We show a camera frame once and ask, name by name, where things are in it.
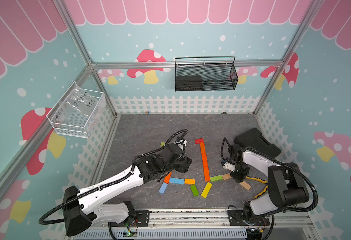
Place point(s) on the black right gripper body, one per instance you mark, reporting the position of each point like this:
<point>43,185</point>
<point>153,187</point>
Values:
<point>240,172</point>

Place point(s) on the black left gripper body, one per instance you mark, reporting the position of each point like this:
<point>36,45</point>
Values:
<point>181,165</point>

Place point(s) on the tan long block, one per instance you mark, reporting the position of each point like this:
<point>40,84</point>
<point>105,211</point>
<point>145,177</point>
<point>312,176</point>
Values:
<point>226,177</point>

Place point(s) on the blue long block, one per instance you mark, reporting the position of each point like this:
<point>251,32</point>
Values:
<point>176,181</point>

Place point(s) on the small orange-yellow block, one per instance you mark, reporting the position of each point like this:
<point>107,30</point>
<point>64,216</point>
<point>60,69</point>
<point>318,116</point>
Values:
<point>189,181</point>

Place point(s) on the orange long block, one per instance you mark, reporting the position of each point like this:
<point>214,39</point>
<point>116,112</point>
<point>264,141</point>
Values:
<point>167,178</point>

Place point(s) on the red block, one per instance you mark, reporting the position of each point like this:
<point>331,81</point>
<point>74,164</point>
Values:
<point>198,141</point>

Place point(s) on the light blue block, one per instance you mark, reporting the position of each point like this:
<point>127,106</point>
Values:
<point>163,188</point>

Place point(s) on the yellow-green wide block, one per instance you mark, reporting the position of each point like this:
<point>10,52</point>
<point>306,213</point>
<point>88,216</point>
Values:
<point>206,189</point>

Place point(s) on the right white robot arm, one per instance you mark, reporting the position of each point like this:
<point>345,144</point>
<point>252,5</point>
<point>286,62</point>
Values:
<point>288,189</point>

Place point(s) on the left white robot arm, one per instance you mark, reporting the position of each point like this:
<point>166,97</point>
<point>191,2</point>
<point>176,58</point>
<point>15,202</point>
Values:
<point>81,208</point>

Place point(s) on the yellow black pliers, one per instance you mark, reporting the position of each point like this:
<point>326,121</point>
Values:
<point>258,188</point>

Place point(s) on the black plastic tool case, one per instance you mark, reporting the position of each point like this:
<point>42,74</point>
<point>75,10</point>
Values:
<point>253,138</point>

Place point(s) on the black box in basket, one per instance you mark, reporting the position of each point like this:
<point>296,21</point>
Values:
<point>188,83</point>

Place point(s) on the green circuit board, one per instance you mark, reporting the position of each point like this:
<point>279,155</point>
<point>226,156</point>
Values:
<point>129,234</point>

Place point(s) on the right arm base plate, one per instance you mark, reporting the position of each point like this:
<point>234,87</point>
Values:
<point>236,219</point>

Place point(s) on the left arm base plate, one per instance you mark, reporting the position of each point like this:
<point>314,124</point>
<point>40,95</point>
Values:
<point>139,219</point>

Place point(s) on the black wire mesh basket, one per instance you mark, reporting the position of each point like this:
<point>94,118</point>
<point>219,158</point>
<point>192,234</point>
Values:
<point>218,73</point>

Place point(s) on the clear plastic wall bin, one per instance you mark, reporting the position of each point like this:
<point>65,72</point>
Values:
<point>77,112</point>

